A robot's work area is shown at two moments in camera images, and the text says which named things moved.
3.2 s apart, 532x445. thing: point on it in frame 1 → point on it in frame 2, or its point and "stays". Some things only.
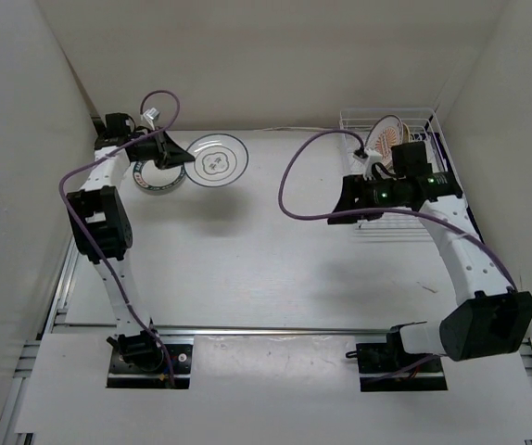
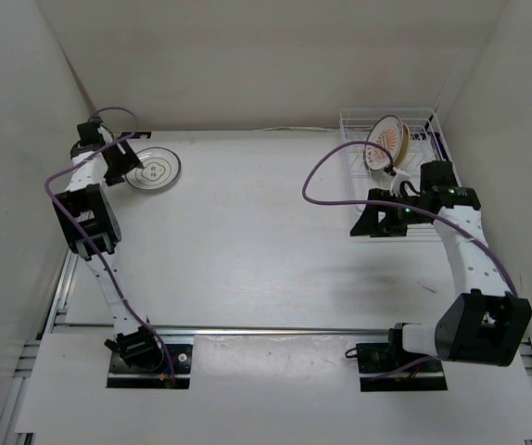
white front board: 274,386 stays
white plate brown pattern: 219,159 → 162,169
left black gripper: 168,153 → 128,161
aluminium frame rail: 275,329 stays
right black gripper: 354,186 → 368,223
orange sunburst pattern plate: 386,133 stays
